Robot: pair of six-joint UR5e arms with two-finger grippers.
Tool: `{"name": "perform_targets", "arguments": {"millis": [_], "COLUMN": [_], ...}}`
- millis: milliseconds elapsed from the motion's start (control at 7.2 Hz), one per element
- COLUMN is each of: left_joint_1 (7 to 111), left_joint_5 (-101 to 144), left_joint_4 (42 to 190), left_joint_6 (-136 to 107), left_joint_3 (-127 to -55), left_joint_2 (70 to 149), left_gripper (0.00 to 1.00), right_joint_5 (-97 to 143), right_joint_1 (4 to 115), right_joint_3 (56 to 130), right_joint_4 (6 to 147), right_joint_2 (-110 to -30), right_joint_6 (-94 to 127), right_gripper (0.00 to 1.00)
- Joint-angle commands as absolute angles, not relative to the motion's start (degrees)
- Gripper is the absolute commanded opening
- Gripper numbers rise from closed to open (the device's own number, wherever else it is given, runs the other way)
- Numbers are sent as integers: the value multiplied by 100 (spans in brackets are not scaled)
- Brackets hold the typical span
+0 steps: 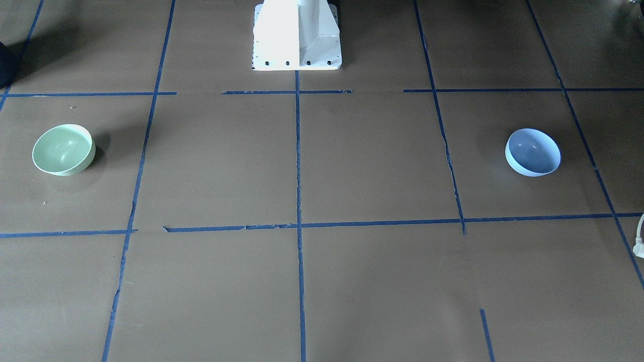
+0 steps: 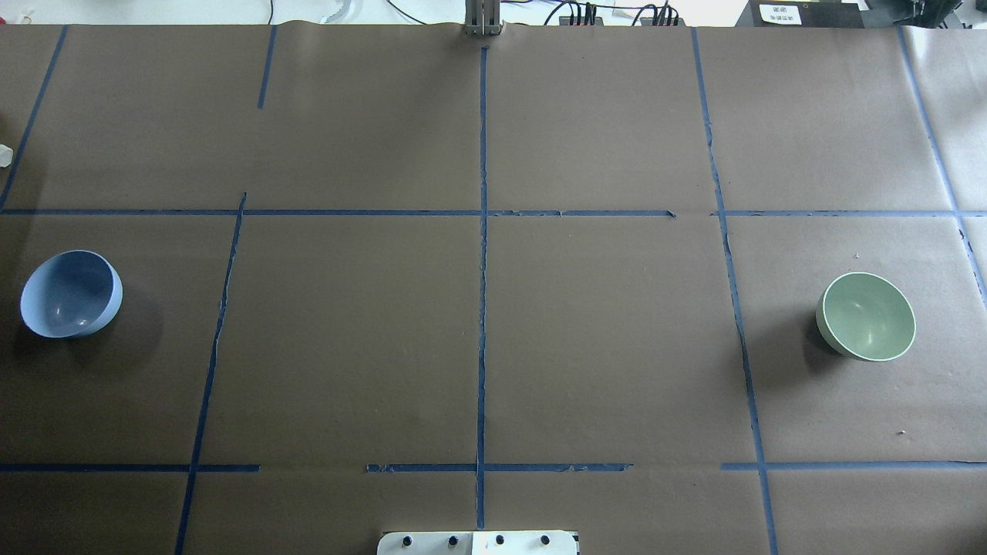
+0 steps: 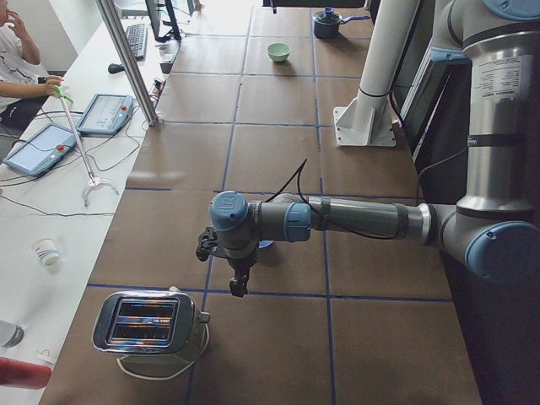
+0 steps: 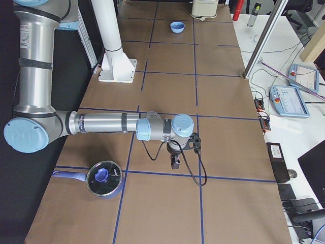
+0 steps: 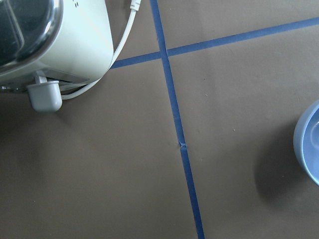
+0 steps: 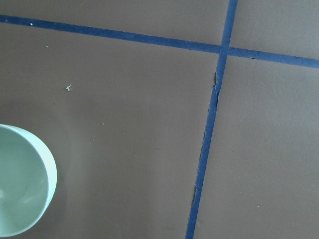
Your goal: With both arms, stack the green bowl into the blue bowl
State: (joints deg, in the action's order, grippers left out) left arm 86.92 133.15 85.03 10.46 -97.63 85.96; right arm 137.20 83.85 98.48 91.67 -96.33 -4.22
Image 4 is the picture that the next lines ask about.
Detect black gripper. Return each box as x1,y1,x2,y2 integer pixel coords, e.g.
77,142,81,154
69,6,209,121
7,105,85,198
167,140,188,170

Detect blue bowl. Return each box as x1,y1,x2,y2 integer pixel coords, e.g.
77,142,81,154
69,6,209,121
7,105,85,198
170,21,185,34

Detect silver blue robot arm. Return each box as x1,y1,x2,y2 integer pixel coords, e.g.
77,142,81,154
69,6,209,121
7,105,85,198
4,1,194,169

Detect purple saucepan with glass lid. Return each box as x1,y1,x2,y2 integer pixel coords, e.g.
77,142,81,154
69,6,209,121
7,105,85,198
52,161,124,199

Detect black power strip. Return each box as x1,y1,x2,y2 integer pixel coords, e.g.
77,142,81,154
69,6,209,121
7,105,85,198
254,98,271,134

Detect black box with label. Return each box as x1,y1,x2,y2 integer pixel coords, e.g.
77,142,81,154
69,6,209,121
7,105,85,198
266,142,290,184

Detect near blue teach pendant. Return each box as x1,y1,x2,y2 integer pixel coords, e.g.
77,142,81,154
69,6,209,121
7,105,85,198
270,85,310,118

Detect blue teach pendant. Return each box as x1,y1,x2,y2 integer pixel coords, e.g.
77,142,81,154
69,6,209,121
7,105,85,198
270,85,310,118
288,64,319,93

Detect black monitor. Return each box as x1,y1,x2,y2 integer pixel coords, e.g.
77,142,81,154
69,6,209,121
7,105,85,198
298,144,324,207

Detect purple rod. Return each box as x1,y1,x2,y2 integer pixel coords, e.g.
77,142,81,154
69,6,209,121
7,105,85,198
258,61,324,101

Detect cream appliance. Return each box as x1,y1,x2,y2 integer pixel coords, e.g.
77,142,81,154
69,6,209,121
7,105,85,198
190,0,218,21

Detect far blue teach pendant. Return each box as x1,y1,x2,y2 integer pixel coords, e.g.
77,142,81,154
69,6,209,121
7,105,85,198
288,64,319,93

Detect red bottle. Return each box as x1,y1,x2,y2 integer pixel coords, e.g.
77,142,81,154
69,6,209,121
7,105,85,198
233,0,245,21

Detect clear water bottle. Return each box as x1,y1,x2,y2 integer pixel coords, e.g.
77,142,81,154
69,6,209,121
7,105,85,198
247,2,262,27

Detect black camera cable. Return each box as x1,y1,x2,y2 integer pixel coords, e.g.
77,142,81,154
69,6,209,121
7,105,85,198
141,139,207,187

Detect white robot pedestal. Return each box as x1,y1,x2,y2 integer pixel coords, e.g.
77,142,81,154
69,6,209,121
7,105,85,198
91,0,137,83

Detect aluminium frame post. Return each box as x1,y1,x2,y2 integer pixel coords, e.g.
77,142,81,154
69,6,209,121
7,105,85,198
243,0,288,79

